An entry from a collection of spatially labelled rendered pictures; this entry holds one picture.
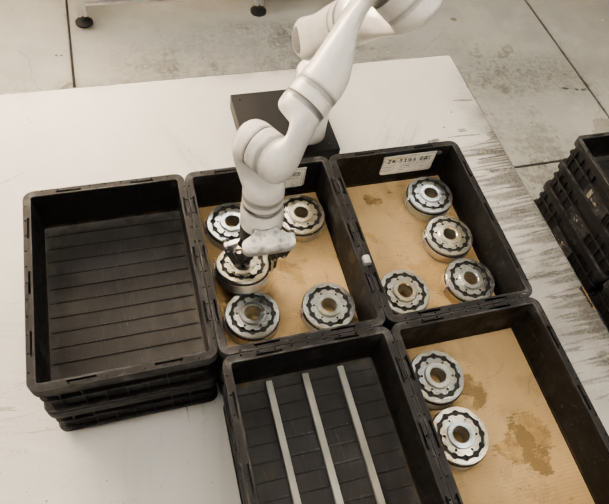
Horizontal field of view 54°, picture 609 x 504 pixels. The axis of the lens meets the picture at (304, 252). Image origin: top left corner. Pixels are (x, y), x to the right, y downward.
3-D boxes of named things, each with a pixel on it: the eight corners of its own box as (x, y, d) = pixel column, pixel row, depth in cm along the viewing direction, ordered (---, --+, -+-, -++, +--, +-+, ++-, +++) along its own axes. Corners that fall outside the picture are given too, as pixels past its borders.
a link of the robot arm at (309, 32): (327, -6, 106) (376, -11, 108) (285, 21, 131) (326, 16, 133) (334, 48, 108) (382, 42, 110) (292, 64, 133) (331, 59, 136)
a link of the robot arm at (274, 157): (268, 182, 85) (330, 107, 85) (226, 148, 88) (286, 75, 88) (283, 196, 92) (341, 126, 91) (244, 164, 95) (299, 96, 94)
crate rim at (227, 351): (184, 180, 120) (183, 172, 118) (325, 162, 127) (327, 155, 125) (220, 362, 100) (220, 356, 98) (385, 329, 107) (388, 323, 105)
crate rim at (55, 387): (25, 200, 114) (22, 192, 112) (184, 180, 120) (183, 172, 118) (30, 399, 94) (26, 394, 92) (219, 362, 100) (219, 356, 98)
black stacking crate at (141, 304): (39, 229, 121) (23, 194, 112) (185, 209, 128) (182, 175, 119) (46, 417, 102) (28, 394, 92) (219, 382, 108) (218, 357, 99)
